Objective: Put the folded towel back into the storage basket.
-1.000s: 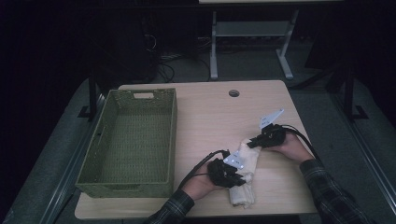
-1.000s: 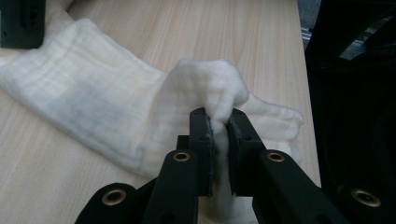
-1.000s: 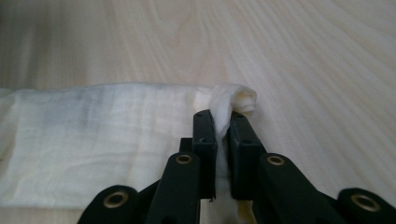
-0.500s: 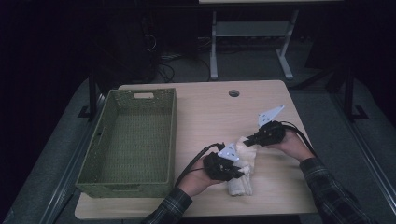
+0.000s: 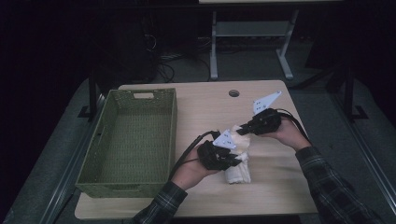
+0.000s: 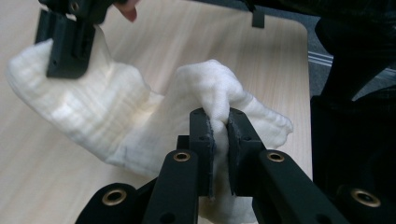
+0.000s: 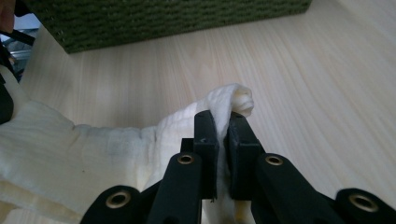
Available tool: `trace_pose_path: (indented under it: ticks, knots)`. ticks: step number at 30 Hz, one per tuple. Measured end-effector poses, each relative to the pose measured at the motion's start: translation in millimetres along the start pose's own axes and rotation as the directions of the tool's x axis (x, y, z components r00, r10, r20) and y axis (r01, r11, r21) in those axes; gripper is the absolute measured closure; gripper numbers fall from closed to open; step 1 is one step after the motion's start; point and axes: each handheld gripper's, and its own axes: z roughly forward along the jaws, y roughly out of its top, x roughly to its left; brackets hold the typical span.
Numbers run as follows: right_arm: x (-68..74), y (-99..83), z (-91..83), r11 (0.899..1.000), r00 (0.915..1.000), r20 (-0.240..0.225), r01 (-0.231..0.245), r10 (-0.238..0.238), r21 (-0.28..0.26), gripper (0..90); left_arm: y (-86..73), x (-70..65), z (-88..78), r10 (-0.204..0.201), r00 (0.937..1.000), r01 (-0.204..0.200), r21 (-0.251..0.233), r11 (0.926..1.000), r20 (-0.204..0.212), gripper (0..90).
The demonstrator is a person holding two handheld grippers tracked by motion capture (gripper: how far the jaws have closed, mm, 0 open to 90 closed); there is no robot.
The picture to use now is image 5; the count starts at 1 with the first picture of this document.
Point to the aluminium rail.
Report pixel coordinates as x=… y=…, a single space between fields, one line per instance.
x=73 y=158
x=370 y=161

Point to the white towel with brown print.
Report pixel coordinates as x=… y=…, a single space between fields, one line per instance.
x=239 y=174

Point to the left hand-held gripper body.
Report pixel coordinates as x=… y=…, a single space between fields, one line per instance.
x=211 y=157

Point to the person's left hand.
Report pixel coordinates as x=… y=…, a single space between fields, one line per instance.
x=190 y=172

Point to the person's right hand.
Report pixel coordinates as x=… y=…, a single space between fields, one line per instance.
x=289 y=133

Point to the green woven basket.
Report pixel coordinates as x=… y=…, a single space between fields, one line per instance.
x=130 y=140

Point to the black metal stand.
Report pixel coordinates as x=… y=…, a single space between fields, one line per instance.
x=92 y=93
x=349 y=93

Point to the grey metal table frame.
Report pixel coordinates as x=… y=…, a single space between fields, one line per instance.
x=252 y=28

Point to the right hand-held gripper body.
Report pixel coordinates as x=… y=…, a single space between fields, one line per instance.
x=266 y=121

